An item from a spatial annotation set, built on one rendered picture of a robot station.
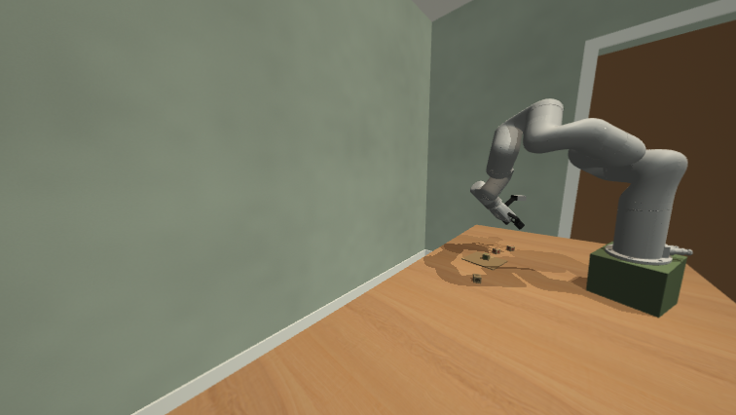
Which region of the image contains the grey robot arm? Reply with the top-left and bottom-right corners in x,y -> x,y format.
470,99 -> 693,265

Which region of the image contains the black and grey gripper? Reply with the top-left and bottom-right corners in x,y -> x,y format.
489,199 -> 525,230

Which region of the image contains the tan flat mat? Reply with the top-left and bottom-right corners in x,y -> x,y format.
462,251 -> 508,270

